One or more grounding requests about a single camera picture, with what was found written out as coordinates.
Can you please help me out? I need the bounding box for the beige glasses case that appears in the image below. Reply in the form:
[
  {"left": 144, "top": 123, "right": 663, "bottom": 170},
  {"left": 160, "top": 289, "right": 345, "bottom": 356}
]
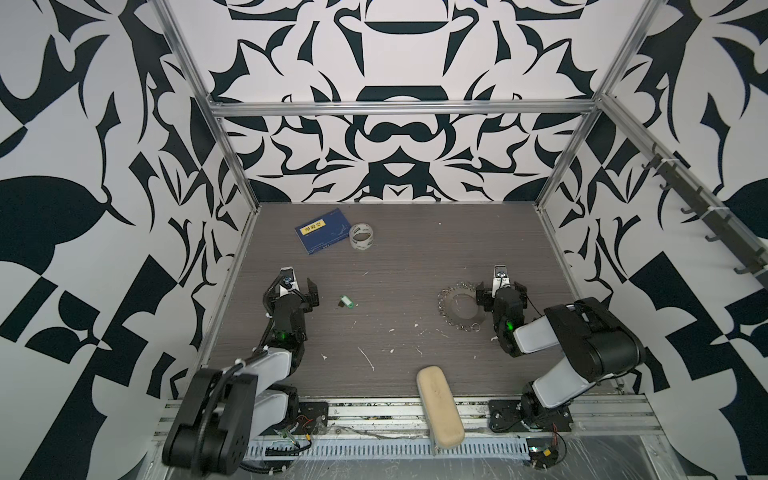
[{"left": 416, "top": 366, "right": 465, "bottom": 449}]

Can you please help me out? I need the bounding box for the green key tag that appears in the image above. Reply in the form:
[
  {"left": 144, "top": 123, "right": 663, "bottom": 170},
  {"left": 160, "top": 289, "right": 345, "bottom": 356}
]
[{"left": 338, "top": 295, "right": 357, "bottom": 309}]

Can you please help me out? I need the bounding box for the blue booklet yellow label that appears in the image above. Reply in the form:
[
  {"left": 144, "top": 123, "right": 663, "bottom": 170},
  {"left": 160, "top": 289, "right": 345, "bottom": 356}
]
[{"left": 295, "top": 208, "right": 351, "bottom": 255}]

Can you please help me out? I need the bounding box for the patterned tape roll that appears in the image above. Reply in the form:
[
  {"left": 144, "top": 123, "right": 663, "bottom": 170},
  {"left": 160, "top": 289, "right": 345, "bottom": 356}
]
[{"left": 348, "top": 223, "right": 374, "bottom": 251}]

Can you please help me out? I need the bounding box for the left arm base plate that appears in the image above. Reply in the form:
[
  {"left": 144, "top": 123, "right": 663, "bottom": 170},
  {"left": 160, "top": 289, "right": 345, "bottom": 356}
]
[{"left": 285, "top": 401, "right": 330, "bottom": 435}]

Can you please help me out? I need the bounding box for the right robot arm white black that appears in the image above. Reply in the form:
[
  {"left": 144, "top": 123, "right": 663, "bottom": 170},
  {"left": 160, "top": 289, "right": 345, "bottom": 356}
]
[{"left": 475, "top": 265, "right": 645, "bottom": 433}]

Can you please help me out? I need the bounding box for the black wall hook rack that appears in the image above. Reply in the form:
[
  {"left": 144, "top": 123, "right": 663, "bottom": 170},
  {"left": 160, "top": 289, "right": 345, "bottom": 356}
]
[{"left": 643, "top": 142, "right": 767, "bottom": 290}]

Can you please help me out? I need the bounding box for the white slotted cable duct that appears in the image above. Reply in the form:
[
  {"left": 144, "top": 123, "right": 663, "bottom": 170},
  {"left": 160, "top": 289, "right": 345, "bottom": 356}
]
[{"left": 244, "top": 438, "right": 530, "bottom": 461}]

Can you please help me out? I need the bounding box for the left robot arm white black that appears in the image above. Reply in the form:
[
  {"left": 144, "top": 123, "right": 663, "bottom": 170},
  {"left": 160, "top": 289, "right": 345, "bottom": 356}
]
[{"left": 162, "top": 267, "right": 320, "bottom": 478}]

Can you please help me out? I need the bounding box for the small circuit board with wires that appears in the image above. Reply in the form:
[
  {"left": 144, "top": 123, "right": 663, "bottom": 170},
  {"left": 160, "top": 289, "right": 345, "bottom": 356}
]
[{"left": 525, "top": 434, "right": 568, "bottom": 471}]

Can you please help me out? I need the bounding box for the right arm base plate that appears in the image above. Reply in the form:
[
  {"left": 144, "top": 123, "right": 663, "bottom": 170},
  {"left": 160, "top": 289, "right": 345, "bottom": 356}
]
[{"left": 488, "top": 396, "right": 573, "bottom": 433}]

